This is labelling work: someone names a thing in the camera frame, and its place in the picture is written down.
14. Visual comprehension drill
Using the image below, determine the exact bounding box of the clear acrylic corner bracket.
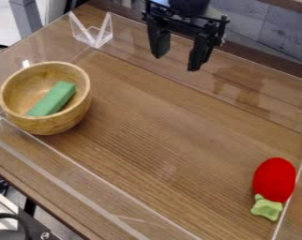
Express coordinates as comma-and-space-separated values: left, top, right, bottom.
69, 11, 113, 49

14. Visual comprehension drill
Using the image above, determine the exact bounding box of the black metal table frame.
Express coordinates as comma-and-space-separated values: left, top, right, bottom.
16, 198, 77, 240

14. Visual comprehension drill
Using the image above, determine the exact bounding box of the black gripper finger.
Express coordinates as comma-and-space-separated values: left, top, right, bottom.
187, 32, 214, 71
147, 19, 170, 58

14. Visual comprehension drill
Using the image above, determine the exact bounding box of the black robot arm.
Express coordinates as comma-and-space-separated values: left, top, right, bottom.
142, 0, 230, 71

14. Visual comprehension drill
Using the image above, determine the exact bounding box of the green rectangular stick block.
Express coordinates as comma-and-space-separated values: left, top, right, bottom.
26, 82, 75, 116

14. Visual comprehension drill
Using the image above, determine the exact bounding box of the black cable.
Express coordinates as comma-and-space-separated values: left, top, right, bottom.
0, 213, 31, 240

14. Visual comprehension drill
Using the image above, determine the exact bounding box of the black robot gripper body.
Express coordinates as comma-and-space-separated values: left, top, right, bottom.
143, 0, 230, 44

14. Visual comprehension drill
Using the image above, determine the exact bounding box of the brown wooden bowl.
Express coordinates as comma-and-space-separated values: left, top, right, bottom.
0, 61, 90, 135

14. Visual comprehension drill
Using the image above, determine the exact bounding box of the clear acrylic tray wall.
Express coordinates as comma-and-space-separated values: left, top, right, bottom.
0, 17, 302, 240

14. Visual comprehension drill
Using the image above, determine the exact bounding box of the red plush strawberry toy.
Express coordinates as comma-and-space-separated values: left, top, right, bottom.
250, 157, 296, 221

